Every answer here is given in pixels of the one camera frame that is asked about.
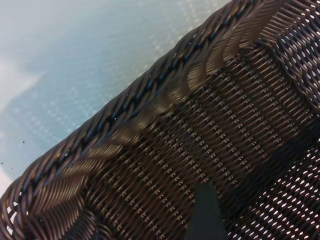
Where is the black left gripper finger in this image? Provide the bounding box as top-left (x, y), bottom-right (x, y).
top-left (184, 183), bottom-right (230, 240)

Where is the dark brown wicker basket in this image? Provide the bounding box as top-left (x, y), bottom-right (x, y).
top-left (0, 0), bottom-right (320, 240)

